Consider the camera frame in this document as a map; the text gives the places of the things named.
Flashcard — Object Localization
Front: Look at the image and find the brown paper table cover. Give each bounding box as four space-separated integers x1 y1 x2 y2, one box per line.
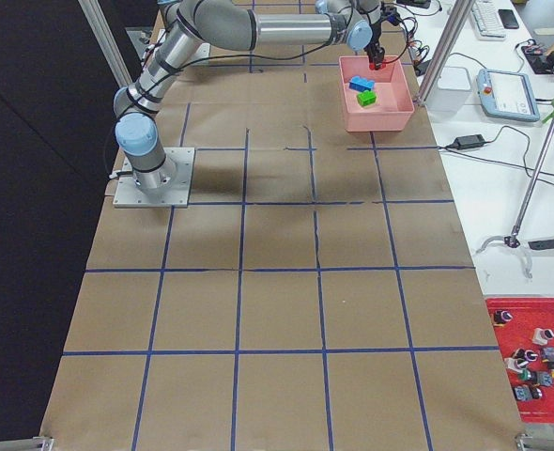
39 0 527 451

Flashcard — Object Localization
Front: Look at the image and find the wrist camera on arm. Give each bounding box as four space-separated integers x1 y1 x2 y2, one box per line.
380 5 402 26

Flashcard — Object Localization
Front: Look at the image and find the red plastic tray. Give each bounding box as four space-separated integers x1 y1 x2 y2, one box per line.
486 297 554 423

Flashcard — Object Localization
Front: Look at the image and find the white plastic container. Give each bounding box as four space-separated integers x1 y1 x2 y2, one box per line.
427 66 471 112

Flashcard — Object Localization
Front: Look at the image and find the black smartphone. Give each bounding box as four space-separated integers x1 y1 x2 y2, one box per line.
498 8 519 29

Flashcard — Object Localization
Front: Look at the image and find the green handled reach grabber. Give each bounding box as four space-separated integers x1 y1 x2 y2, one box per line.
475 99 554 279

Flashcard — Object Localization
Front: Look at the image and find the aluminium frame post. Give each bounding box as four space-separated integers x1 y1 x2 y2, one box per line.
415 0 474 106

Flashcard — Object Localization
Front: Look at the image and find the green toy block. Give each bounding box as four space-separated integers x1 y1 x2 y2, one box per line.
356 90 377 107

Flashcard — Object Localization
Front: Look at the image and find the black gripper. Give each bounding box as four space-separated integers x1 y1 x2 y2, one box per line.
366 23 385 64

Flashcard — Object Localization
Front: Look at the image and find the black power adapter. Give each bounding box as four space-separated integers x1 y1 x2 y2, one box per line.
452 134 487 150

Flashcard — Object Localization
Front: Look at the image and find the red toy block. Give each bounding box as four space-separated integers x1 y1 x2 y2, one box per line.
369 62 386 70

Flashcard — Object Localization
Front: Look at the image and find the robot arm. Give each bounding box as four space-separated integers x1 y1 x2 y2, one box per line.
114 0 386 193

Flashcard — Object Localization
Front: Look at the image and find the teach pendant tablet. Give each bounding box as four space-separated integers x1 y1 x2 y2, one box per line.
476 69 540 122

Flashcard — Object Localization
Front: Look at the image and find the white keyboard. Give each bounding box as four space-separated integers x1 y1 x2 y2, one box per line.
469 0 507 40

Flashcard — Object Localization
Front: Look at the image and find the pink plastic box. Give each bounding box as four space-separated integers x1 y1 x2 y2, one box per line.
338 56 415 132

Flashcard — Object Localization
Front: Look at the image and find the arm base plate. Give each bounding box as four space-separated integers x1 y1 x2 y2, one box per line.
113 147 195 209
186 43 211 65

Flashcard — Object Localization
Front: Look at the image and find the blue toy block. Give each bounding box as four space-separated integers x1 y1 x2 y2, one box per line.
348 75 375 92

